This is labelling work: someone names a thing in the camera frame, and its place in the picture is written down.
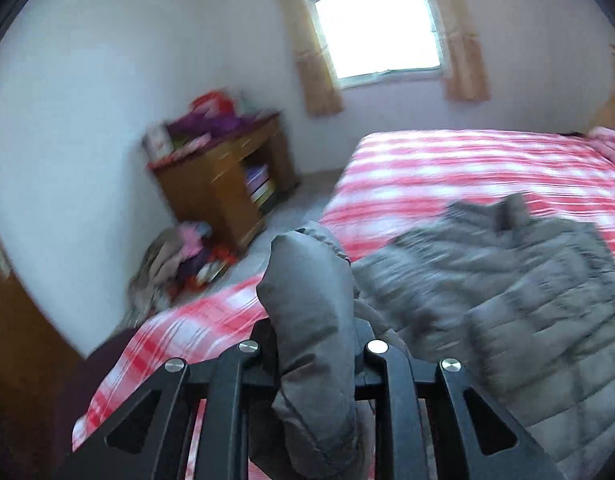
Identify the grey puffer jacket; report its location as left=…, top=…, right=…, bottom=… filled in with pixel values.
left=248, top=194, right=615, bottom=480

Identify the pink pillow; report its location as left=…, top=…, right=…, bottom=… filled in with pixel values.
left=590, top=126, right=615, bottom=171

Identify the purple cloth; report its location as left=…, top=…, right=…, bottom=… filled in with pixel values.
left=166, top=110, right=281, bottom=140

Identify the stack of books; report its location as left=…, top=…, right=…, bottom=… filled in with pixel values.
left=244, top=164, right=277, bottom=206

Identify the window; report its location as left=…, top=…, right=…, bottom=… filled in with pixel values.
left=295, top=0, right=445, bottom=88

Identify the dark maroon cloth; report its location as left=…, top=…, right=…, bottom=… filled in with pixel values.
left=48, top=327, right=143, bottom=480

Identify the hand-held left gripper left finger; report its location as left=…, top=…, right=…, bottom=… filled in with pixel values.
left=58, top=319, right=281, bottom=480

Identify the wooden desk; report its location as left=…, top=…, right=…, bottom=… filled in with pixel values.
left=146, top=112, right=299, bottom=253

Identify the white box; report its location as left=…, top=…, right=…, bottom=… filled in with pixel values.
left=144, top=125, right=174, bottom=162

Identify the red plaid bed blanket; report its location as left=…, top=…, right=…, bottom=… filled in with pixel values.
left=72, top=127, right=615, bottom=480

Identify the pile of clothes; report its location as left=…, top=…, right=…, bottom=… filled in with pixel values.
left=128, top=221, right=238, bottom=326

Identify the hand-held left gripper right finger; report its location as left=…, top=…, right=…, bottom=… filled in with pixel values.
left=354, top=316, right=563, bottom=480

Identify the wooden door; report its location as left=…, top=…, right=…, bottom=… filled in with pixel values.
left=0, top=215, right=88, bottom=480

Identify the red bag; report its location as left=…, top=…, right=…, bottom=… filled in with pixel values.
left=190, top=91, right=236, bottom=118

